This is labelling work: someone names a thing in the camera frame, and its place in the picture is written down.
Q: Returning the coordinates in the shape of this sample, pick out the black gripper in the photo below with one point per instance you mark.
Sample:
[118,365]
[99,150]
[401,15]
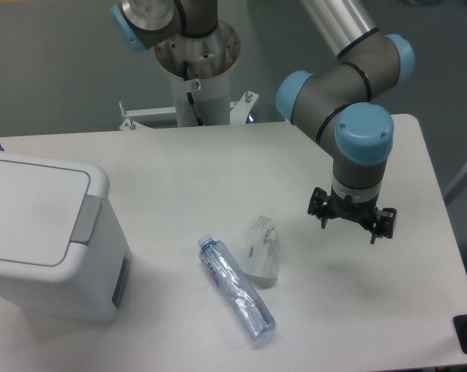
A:
[326,206]

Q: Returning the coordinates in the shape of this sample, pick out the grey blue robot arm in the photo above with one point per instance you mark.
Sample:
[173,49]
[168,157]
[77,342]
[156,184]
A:
[335,110]

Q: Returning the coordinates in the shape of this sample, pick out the white trash can body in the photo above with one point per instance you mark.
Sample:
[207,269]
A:
[88,283]

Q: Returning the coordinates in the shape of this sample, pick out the white trash can lid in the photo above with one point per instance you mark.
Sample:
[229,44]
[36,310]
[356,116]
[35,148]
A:
[38,210]

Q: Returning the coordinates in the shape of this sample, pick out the crumpled clear plastic cup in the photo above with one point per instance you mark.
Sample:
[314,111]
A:
[259,255]

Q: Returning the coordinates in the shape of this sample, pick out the clear plastic water bottle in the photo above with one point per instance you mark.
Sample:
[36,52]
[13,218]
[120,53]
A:
[236,289]

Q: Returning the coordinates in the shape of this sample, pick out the white pedestal base bracket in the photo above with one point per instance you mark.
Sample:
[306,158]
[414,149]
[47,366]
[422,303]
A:
[187,115]

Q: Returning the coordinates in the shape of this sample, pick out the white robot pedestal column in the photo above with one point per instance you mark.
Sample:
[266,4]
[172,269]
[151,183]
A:
[200,68]

